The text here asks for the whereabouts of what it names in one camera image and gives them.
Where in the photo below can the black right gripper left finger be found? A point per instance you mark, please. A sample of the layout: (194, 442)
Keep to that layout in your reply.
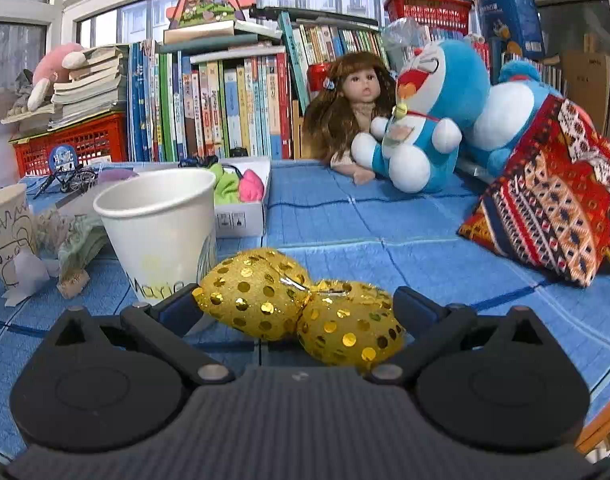
(158, 330)

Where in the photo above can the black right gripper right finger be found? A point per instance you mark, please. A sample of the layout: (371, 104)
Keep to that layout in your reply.
(435, 330)

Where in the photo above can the gold sequin soft ball pair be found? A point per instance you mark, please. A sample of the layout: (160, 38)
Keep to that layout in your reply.
(270, 296)

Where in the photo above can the green striped cloth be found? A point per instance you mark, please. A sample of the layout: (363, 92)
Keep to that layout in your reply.
(74, 241)

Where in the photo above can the purple soft plush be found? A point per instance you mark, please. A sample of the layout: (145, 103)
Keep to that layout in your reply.
(110, 175)

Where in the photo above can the pink red soft item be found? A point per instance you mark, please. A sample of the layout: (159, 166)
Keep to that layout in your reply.
(251, 187)

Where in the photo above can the white Marie paper cup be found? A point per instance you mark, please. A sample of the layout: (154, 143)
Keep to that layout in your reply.
(162, 226)

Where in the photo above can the white cardboard box tray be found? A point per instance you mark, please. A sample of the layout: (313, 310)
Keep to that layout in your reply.
(233, 220)

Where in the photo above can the white crumpled tissue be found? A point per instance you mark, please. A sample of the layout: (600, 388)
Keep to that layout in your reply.
(31, 274)

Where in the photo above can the miniature black bicycle model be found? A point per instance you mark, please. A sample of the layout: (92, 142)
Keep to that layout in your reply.
(78, 180)

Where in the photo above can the doodled paper cup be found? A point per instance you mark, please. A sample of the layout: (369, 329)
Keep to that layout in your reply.
(16, 230)

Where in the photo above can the round blue sticker badge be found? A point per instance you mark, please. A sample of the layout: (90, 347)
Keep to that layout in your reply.
(62, 158)

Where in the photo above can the red plastic basket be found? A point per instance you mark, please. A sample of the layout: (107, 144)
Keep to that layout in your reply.
(451, 15)
(103, 137)

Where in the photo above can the blue Doraemon plush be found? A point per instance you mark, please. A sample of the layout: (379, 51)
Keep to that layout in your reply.
(445, 105)

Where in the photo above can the row of upright books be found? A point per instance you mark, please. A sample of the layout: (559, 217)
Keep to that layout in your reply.
(234, 89)

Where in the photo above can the stack of grey books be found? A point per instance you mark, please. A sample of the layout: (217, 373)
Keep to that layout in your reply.
(97, 87)

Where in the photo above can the brown haired doll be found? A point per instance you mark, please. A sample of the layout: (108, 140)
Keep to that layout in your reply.
(358, 88)

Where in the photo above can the pink white plush toy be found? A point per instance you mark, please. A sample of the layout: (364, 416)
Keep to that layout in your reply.
(54, 67)

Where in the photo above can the red can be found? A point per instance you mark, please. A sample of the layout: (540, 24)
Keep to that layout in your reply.
(316, 75)

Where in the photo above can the blue cardboard box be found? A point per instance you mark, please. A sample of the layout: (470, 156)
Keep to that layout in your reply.
(516, 23)

